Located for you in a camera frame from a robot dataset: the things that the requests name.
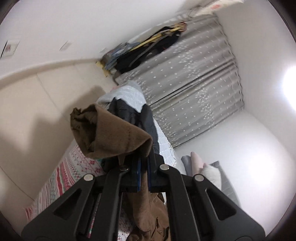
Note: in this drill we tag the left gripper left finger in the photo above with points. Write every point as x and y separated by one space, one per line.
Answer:
89 210

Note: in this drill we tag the brown corduroy coat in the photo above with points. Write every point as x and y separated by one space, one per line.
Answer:
102 135

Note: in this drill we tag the dark quilted jacket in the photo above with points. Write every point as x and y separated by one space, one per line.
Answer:
143 119

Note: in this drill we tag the stacked pillows and bedding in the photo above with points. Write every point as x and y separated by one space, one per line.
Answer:
215 174

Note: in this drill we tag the grey dotted curtain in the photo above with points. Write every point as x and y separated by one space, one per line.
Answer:
193 85

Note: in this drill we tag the light blue quilt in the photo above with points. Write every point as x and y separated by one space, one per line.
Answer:
132 94

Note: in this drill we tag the patterned red green bedspread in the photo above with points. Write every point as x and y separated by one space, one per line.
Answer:
74 166

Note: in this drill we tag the white wall socket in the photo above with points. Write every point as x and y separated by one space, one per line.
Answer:
65 46

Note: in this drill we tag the white wall switch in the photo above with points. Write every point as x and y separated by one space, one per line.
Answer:
10 48

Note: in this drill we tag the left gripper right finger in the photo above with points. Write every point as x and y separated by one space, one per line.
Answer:
197 209

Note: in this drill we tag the pile of hanging clothes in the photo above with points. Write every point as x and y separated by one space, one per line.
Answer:
127 56

